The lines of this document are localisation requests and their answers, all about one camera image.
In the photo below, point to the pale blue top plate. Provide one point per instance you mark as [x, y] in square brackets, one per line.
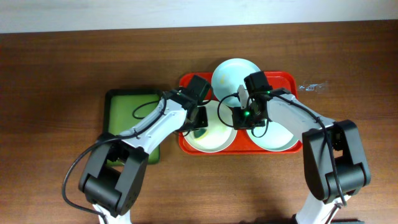
[230, 74]

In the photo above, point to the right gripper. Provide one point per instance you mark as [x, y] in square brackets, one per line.
[239, 124]

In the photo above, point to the white plate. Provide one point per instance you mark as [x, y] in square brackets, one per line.
[218, 137]

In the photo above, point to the pale green plate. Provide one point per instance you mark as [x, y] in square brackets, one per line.
[273, 137]

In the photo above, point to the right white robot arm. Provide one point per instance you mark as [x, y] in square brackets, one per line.
[335, 164]

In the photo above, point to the yellow and green sponge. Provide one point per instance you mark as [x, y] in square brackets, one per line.
[200, 133]

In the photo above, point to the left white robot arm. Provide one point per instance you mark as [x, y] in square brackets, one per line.
[114, 172]

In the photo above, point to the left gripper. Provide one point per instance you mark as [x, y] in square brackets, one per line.
[199, 123]

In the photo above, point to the red plastic serving tray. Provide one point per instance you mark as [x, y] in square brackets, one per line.
[242, 143]

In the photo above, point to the black tray with green liquid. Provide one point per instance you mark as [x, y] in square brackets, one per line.
[120, 104]

